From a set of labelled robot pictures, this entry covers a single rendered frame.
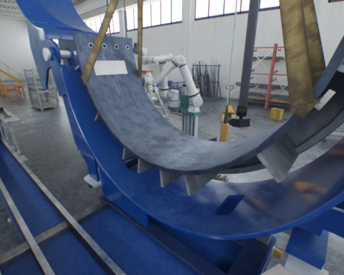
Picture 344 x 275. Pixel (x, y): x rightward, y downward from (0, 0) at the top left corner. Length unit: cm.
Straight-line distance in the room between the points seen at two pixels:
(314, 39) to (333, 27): 1024
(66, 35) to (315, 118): 251
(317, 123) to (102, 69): 193
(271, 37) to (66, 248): 1179
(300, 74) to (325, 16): 1096
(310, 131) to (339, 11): 1060
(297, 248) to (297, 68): 122
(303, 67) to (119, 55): 191
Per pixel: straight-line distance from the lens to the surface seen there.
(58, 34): 268
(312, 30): 153
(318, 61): 155
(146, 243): 206
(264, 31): 1231
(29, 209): 279
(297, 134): 144
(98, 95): 209
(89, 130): 226
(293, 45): 100
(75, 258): 210
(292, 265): 173
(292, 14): 106
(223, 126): 222
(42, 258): 202
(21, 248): 232
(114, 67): 234
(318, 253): 176
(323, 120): 141
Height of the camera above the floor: 212
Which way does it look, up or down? 21 degrees down
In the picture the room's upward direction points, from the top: straight up
